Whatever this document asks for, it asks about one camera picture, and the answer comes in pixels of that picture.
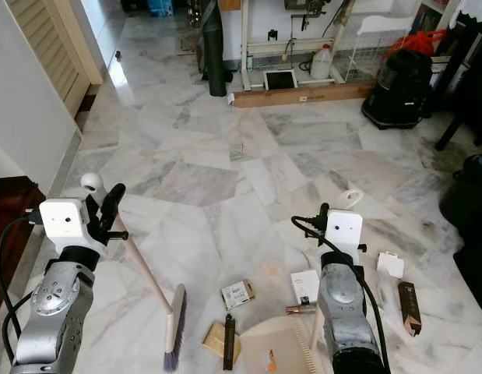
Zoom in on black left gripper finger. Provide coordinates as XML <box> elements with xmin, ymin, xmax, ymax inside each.
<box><xmin>101</xmin><ymin>183</ymin><xmax>127</xmax><ymax>231</ymax></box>

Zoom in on beige broom with purple bristles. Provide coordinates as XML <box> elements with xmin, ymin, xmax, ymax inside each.
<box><xmin>80</xmin><ymin>172</ymin><xmax>188</xmax><ymax>374</ymax></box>

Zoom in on white flat box with print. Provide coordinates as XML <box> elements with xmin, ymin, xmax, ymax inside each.
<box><xmin>290</xmin><ymin>269</ymin><xmax>322</xmax><ymax>306</ymax></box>

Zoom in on plain white small box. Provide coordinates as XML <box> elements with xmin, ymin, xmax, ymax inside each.
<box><xmin>376</xmin><ymin>250</ymin><xmax>406</xmax><ymax>280</ymax></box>

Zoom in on dark wooden cabinet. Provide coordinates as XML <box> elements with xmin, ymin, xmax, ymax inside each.
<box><xmin>0</xmin><ymin>175</ymin><xmax>47</xmax><ymax>322</ymax></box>

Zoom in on copper coloured tube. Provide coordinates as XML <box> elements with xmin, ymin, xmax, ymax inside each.
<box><xmin>286</xmin><ymin>303</ymin><xmax>318</xmax><ymax>316</ymax></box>

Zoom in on small printed cardboard box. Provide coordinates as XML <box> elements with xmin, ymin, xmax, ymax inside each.
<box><xmin>220</xmin><ymin>280</ymin><xmax>256</xmax><ymax>311</ymax></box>

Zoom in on dark brown long box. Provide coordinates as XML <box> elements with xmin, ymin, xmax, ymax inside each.
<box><xmin>397</xmin><ymin>281</ymin><xmax>423</xmax><ymax>338</ymax></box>

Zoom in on long wooden board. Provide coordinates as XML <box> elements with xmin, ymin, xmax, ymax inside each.
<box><xmin>227</xmin><ymin>81</ymin><xmax>378</xmax><ymax>109</ymax></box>

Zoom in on black round bin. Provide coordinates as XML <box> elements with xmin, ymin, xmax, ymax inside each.
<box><xmin>438</xmin><ymin>153</ymin><xmax>482</xmax><ymax>231</ymax></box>

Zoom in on white framed black panel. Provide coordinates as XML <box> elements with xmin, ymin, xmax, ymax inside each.
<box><xmin>262</xmin><ymin>68</ymin><xmax>299</xmax><ymax>92</ymax></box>

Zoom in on tan cardboard box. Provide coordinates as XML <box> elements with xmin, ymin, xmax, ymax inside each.
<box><xmin>202</xmin><ymin>323</ymin><xmax>241</xmax><ymax>362</ymax></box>

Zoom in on white plastic jug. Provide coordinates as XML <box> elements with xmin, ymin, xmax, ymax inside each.
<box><xmin>309</xmin><ymin>44</ymin><xmax>334</xmax><ymax>81</ymax></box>

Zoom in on black canister vacuum cleaner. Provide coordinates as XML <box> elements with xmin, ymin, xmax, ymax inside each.
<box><xmin>362</xmin><ymin>48</ymin><xmax>435</xmax><ymax>130</ymax></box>

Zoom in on beige louvred wooden door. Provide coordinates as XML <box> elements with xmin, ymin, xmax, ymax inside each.
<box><xmin>7</xmin><ymin>0</ymin><xmax>106</xmax><ymax>119</ymax></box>

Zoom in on white metal rack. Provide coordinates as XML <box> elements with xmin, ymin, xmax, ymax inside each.
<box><xmin>239</xmin><ymin>0</ymin><xmax>420</xmax><ymax>93</ymax></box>

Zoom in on black rolled mat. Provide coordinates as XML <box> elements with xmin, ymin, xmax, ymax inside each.
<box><xmin>199</xmin><ymin>0</ymin><xmax>230</xmax><ymax>98</ymax></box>

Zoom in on black furniture leg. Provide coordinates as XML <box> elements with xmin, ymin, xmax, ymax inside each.
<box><xmin>433</xmin><ymin>12</ymin><xmax>482</xmax><ymax>151</ymax></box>

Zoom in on blue box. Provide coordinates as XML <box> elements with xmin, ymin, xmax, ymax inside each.
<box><xmin>146</xmin><ymin>0</ymin><xmax>174</xmax><ymax>18</ymax></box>

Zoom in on red bundled cloth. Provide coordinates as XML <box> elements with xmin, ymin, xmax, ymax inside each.
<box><xmin>384</xmin><ymin>29</ymin><xmax>449</xmax><ymax>65</ymax></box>

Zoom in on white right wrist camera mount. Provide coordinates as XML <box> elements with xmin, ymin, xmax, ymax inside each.
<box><xmin>326</xmin><ymin>209</ymin><xmax>364</xmax><ymax>259</ymax></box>

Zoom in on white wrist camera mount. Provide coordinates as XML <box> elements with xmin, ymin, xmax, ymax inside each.
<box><xmin>39</xmin><ymin>198</ymin><xmax>91</xmax><ymax>252</ymax></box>
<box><xmin>326</xmin><ymin>209</ymin><xmax>364</xmax><ymax>259</ymax></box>

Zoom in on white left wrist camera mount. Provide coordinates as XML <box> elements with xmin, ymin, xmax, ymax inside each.
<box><xmin>39</xmin><ymin>198</ymin><xmax>91</xmax><ymax>252</ymax></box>

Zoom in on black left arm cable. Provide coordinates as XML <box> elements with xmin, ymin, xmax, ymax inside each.
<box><xmin>0</xmin><ymin>216</ymin><xmax>44</xmax><ymax>348</ymax></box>

